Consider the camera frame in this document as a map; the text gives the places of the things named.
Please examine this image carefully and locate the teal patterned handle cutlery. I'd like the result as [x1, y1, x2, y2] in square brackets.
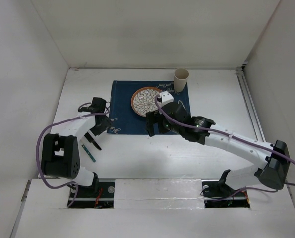
[81, 144, 96, 163]

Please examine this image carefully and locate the brown paper cup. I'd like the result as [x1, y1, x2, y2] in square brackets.
[174, 68, 189, 93]

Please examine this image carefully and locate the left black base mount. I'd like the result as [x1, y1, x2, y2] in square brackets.
[67, 178, 116, 209]

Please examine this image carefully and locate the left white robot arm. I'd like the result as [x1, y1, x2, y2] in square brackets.
[36, 97, 112, 197]

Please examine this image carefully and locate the dark blue cloth napkin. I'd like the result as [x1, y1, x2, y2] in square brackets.
[107, 81, 190, 135]

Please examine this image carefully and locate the floral patterned plate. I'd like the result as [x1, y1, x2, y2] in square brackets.
[131, 87, 162, 117]

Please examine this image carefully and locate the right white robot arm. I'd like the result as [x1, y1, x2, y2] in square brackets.
[146, 102, 290, 195]

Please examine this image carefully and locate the black table knife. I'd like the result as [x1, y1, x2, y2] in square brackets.
[84, 133, 102, 151]

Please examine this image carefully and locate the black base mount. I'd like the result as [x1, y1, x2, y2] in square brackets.
[200, 179, 250, 208]
[67, 178, 116, 209]

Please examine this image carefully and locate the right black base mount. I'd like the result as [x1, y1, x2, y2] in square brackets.
[200, 179, 250, 208]

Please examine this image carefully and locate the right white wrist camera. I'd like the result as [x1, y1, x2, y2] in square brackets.
[156, 91, 174, 104]

